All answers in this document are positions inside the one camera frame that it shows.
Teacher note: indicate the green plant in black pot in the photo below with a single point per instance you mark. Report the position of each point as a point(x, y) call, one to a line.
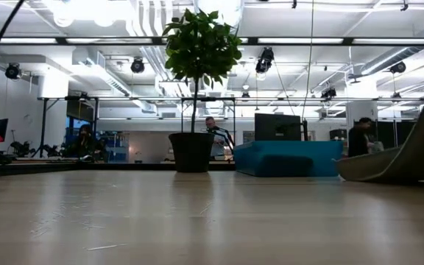
point(201, 48)

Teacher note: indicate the grey waffle towel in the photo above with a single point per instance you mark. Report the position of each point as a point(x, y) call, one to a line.
point(418, 147)

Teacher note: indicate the person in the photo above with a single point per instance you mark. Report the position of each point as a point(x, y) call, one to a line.
point(215, 143)
point(359, 140)
point(85, 143)

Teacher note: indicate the black ceiling spotlight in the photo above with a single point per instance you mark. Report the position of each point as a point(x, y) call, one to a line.
point(398, 67)
point(265, 60)
point(328, 93)
point(12, 70)
point(137, 65)

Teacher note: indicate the black ceiling light rail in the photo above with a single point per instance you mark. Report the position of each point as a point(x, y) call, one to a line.
point(381, 40)

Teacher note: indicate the teal plastic bin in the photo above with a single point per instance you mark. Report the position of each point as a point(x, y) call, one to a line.
point(289, 158)

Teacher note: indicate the black room partition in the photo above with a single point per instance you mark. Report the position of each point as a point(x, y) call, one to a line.
point(396, 134)

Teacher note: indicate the black robot arm with green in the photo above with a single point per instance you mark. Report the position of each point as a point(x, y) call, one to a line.
point(223, 134)

